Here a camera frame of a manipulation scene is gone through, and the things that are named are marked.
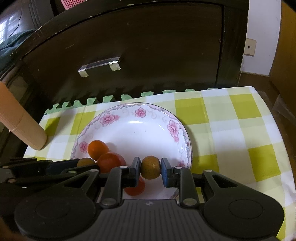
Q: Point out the green white checkered tablecloth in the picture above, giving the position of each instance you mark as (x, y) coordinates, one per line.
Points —
(231, 131)

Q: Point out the silver cabinet handle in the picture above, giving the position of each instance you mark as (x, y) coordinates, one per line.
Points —
(109, 64)

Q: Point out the pink ribbed cylindrical container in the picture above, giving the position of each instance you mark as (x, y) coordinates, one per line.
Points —
(19, 122)

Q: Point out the brown longan fruit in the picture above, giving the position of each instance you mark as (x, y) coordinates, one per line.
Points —
(85, 162)
(150, 168)

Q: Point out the dark wooden cabinet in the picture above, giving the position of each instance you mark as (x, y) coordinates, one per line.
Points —
(162, 45)

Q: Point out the beige wall socket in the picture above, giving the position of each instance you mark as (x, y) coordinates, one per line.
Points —
(250, 46)

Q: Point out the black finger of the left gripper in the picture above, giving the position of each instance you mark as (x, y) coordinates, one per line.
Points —
(38, 174)
(39, 163)

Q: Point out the pink plastic basket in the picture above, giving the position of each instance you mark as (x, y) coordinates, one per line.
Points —
(67, 4)

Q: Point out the blue folded cloth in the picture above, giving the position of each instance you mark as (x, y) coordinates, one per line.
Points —
(9, 46)

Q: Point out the brown wooden wardrobe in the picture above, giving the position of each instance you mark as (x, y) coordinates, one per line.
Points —
(282, 73)

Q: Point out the white floral ceramic plate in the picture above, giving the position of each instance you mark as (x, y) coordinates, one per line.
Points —
(138, 130)

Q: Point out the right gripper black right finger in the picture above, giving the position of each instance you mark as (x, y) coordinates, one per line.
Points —
(181, 178)

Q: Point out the large red tomato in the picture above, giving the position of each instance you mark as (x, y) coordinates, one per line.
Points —
(109, 161)

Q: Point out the green foam puzzle mat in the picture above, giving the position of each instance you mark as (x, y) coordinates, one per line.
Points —
(106, 99)

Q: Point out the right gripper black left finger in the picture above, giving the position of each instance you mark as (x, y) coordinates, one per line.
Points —
(118, 179)

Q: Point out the small orange tangerine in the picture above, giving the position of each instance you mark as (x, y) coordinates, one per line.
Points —
(96, 149)

